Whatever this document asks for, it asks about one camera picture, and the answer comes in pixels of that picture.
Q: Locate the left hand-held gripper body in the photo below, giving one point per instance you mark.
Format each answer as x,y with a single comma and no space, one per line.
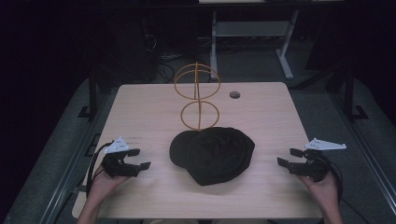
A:
120,168

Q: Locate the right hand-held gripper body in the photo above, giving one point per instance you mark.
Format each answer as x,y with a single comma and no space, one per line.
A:
311,166

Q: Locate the black cap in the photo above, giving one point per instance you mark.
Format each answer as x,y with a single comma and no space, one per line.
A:
214,155

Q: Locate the person's left hand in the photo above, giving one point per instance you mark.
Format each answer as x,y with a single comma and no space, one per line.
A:
104,185

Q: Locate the person's right hand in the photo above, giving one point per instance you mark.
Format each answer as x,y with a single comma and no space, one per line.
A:
323,189

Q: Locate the black metal stand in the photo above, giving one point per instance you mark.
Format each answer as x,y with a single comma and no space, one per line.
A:
92,96
350,96

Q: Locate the aluminium floor rail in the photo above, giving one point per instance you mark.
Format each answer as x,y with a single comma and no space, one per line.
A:
67,180
370,168

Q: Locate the white metal desk frame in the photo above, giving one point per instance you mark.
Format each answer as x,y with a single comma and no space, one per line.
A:
252,29

